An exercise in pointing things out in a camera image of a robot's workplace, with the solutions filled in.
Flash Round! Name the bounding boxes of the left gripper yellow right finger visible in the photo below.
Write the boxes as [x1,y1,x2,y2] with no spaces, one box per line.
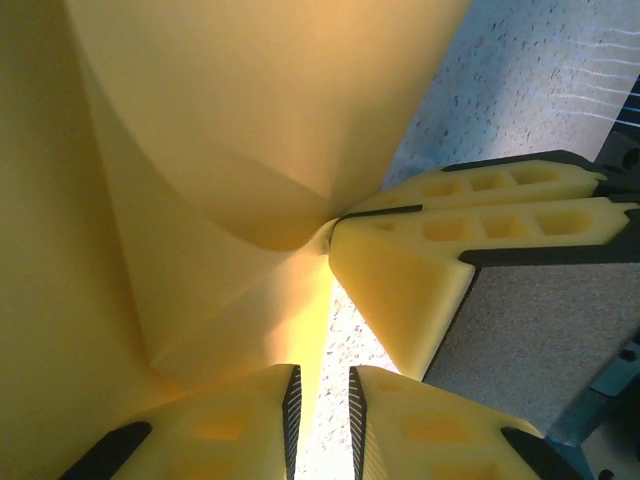
[348,365,587,480]

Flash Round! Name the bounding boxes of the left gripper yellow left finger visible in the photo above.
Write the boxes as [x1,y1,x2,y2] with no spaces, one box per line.
[58,363,303,480]

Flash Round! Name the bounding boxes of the yellow square paper sheet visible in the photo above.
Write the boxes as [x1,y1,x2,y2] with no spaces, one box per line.
[0,0,475,480]

